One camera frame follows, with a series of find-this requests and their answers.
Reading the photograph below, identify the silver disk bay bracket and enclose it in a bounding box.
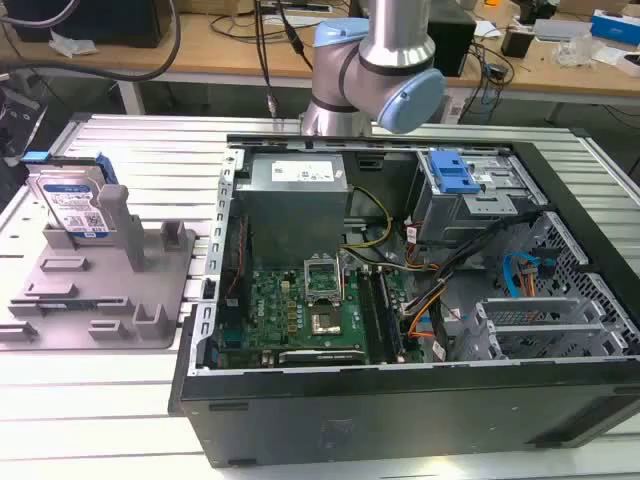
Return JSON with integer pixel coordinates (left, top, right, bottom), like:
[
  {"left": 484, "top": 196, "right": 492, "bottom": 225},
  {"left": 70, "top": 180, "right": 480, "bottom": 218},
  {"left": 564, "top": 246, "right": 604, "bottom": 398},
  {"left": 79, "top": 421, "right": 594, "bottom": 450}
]
[{"left": 462, "top": 296, "right": 621, "bottom": 361}]

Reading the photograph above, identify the grey parts rack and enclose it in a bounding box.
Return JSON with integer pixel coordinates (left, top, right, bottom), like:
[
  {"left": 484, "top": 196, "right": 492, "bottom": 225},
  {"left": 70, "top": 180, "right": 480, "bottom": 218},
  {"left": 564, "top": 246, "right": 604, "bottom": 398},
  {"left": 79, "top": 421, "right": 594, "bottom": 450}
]
[{"left": 0, "top": 183, "right": 199, "bottom": 351}]

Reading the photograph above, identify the wooden desk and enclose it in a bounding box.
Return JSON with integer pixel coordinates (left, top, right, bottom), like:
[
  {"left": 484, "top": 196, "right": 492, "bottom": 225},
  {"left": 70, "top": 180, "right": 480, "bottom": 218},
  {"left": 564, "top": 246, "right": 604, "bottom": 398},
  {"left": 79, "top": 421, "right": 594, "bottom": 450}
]
[{"left": 0, "top": 9, "right": 640, "bottom": 107}]

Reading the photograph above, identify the grey power supply unit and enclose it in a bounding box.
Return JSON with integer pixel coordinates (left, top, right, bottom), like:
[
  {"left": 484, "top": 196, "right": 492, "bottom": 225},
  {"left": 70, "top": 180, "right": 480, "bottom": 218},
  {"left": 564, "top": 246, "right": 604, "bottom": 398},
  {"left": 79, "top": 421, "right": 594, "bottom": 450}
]
[{"left": 234, "top": 152, "right": 349, "bottom": 271}]

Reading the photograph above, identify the hard disk in blue carrier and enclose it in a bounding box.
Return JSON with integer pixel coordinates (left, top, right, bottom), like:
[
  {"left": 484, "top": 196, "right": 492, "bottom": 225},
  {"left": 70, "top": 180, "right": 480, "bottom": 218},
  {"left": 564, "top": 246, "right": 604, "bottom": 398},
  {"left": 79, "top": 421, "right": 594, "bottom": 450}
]
[{"left": 21, "top": 151, "right": 119, "bottom": 240}]

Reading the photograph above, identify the black bundled wire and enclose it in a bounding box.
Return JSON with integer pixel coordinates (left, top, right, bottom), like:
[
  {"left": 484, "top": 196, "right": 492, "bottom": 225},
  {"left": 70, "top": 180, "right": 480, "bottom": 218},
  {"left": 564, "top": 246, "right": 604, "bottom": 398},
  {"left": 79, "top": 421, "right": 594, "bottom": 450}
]
[{"left": 432, "top": 211, "right": 546, "bottom": 299}]

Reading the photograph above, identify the blue white carton box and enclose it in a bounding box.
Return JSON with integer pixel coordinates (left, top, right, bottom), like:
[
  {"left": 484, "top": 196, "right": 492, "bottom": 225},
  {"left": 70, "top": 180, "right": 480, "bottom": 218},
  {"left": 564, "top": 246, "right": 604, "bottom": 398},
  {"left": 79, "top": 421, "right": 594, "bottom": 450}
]
[{"left": 590, "top": 7, "right": 640, "bottom": 43}]

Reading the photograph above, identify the black monitor base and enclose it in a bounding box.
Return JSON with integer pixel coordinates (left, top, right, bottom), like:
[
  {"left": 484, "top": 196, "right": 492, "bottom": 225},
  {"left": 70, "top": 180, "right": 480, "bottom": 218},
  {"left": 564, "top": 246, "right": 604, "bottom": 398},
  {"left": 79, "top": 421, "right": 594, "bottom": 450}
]
[{"left": 9, "top": 0, "right": 172, "bottom": 49}]

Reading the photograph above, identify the thick grey cable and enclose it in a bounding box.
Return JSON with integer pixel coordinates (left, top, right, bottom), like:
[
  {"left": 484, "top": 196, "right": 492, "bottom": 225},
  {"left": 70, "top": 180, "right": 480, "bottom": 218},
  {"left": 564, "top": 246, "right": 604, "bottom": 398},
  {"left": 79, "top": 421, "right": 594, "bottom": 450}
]
[{"left": 0, "top": 0, "right": 182, "bottom": 82}]

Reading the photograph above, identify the blue SATA wire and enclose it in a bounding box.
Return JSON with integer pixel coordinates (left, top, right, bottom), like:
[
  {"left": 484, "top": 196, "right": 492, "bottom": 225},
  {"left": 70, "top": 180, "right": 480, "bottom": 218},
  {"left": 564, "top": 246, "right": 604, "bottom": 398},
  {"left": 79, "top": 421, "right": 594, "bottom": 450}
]
[{"left": 501, "top": 252, "right": 542, "bottom": 302}]

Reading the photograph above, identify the socket cover metal frame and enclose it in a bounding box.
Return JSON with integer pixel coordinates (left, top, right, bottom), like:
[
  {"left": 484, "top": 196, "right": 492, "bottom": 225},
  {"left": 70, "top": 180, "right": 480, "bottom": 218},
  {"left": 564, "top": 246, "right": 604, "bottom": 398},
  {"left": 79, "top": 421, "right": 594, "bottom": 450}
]
[{"left": 302, "top": 256, "right": 346, "bottom": 304}]

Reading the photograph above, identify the blue drive bay latch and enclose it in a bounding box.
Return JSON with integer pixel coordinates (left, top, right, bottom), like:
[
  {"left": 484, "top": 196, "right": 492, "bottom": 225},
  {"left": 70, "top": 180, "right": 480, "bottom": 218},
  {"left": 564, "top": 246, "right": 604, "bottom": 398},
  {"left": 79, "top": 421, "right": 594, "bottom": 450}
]
[{"left": 427, "top": 148, "right": 481, "bottom": 196}]

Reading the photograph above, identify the green motherboard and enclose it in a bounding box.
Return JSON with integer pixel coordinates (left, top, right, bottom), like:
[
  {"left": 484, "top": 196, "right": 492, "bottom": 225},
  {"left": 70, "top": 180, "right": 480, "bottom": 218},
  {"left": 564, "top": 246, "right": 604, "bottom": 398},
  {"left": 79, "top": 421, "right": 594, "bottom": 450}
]
[{"left": 211, "top": 267, "right": 407, "bottom": 370}]

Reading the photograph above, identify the CPU socket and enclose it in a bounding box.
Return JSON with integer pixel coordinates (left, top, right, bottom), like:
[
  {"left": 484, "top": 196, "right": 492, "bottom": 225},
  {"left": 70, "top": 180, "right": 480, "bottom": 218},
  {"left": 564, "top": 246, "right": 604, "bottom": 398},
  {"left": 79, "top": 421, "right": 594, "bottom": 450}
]
[{"left": 308, "top": 308, "right": 343, "bottom": 337}]

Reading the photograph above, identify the yellow black power wire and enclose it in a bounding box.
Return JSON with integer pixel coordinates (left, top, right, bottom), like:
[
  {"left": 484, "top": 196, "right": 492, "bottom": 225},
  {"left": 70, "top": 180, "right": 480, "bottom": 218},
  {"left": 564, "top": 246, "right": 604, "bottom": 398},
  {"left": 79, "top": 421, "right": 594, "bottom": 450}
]
[{"left": 342, "top": 185, "right": 393, "bottom": 249}]

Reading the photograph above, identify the black open PC case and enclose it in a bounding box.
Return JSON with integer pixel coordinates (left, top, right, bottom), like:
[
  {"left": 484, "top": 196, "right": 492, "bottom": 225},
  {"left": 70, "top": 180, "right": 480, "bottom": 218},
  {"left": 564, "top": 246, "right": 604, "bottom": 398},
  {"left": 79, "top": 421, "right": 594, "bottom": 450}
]
[{"left": 167, "top": 132, "right": 640, "bottom": 469}]

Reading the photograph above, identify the orange wire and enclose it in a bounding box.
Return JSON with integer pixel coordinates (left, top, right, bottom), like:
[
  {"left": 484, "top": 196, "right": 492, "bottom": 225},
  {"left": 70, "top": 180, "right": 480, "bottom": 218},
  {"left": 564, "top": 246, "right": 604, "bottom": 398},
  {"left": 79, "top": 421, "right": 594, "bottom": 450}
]
[{"left": 406, "top": 316, "right": 434, "bottom": 341}]

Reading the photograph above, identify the small black cube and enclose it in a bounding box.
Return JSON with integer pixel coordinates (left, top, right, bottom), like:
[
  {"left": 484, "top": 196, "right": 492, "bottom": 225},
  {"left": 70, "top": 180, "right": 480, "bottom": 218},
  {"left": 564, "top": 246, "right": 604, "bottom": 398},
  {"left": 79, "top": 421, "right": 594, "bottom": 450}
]
[{"left": 500, "top": 27, "right": 536, "bottom": 58}]

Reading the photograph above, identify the black box on desk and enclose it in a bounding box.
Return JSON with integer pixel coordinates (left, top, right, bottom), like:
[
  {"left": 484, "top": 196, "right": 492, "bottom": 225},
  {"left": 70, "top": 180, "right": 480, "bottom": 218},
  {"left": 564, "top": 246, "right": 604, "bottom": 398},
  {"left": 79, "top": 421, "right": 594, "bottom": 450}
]
[{"left": 427, "top": 7, "right": 477, "bottom": 78}]

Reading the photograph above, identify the black RAM slot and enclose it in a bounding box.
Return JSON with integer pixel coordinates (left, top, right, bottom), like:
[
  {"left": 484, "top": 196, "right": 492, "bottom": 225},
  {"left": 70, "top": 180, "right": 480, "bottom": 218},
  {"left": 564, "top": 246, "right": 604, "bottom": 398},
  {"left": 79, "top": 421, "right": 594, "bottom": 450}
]
[{"left": 355, "top": 269, "right": 385, "bottom": 364}]

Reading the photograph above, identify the metal drive cage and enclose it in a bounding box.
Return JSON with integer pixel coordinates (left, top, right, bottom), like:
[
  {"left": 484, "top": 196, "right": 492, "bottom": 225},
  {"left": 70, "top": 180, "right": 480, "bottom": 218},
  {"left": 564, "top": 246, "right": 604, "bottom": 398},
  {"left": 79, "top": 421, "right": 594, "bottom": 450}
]
[{"left": 406, "top": 147, "right": 549, "bottom": 244}]

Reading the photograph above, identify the black hanging cable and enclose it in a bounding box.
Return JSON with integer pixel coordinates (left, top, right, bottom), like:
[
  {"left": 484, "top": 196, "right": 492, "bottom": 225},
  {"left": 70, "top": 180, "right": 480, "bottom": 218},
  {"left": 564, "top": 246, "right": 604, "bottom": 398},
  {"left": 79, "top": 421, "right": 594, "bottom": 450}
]
[{"left": 252, "top": 0, "right": 315, "bottom": 120}]

